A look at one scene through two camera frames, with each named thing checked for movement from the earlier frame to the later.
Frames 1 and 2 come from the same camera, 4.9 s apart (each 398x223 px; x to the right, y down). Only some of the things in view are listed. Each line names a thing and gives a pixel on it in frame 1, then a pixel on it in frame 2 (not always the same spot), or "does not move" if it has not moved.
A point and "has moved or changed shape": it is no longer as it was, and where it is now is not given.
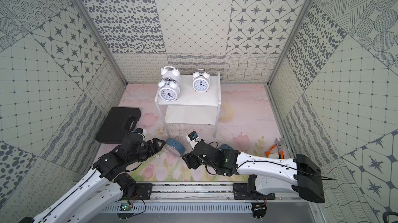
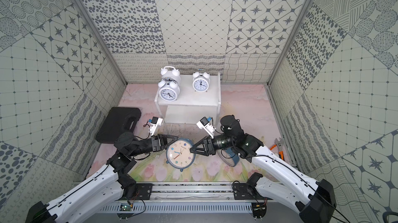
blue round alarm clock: x=174 y=147 has moved or changed shape
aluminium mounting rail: x=209 y=193 does not move
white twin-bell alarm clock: x=169 y=90 does not move
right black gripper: x=190 y=159 -> x=208 y=146
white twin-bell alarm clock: x=171 y=72 does not move
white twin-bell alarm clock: x=201 y=79 does not move
